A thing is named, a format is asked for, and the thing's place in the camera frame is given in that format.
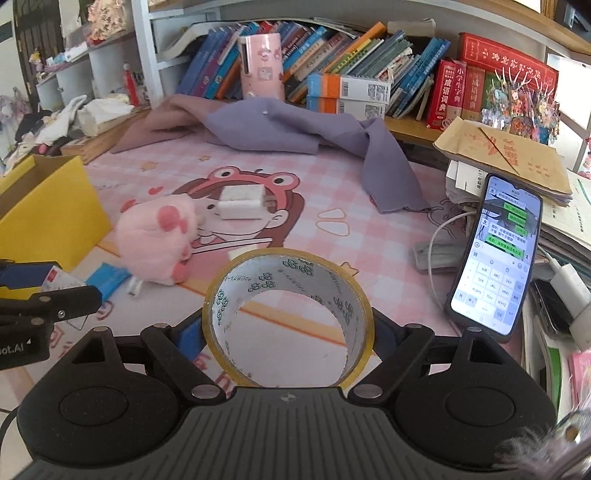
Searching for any clear tape roll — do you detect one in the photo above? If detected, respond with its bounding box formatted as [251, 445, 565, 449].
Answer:
[194, 245, 379, 387]

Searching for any white charger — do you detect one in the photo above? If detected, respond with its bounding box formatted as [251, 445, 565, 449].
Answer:
[217, 184, 276, 220]

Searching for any white red small box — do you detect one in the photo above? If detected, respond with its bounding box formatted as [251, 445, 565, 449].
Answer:
[40, 268, 88, 320]

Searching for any yellow cardboard box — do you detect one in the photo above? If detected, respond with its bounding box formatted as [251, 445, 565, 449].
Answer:
[1, 155, 111, 271]

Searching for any pink plush toy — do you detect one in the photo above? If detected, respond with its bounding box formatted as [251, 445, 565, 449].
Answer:
[114, 194, 202, 285]

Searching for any smartphone with lit screen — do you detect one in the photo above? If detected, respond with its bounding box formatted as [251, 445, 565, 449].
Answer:
[445, 174, 543, 343]

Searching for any rubber band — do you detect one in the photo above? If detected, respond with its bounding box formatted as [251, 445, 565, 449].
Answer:
[315, 208, 351, 237]

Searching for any wooden chess box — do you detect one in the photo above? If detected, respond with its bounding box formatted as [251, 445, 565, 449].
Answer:
[60, 109, 148, 164]

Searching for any white tissue pack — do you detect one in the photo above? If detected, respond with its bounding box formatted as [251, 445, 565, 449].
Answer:
[76, 94, 134, 137]

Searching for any purple pink cloth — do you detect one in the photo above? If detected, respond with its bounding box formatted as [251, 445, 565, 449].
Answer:
[111, 94, 430, 214]

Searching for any brown paper envelope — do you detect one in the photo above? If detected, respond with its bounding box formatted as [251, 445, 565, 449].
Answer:
[434, 118, 572, 203]

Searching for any orange blue white box lower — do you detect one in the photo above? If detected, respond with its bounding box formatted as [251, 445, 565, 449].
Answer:
[307, 97, 386, 121]

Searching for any orange blue white box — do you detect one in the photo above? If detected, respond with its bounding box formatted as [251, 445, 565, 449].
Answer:
[307, 73, 391, 104]
[307, 97, 386, 121]

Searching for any red dictionary book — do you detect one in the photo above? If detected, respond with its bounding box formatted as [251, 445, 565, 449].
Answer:
[427, 59, 467, 131]

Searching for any orange blue white box upper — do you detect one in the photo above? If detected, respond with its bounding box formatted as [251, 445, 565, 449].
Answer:
[307, 73, 391, 104]

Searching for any pink cartoon cylinder holder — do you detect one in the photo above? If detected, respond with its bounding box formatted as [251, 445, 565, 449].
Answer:
[238, 33, 284, 101]

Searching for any white charging cable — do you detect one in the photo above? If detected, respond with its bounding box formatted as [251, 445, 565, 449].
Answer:
[427, 209, 479, 315]

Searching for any white bookshelf frame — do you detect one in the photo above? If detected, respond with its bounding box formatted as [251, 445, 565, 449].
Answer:
[131, 0, 233, 108]

